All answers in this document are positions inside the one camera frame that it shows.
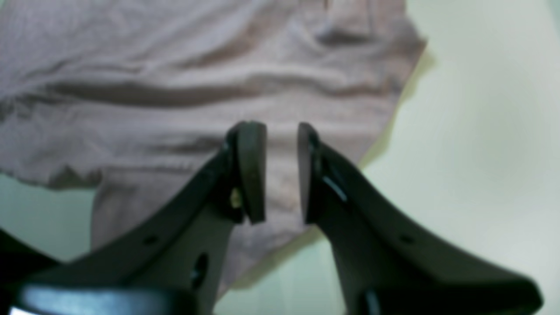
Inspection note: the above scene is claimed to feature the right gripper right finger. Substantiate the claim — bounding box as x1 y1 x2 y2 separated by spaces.
297 123 544 315

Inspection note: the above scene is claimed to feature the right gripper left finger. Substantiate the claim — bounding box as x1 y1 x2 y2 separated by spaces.
9 122 267 315

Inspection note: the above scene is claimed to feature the mauve pink t-shirt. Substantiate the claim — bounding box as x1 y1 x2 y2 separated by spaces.
1 0 426 296

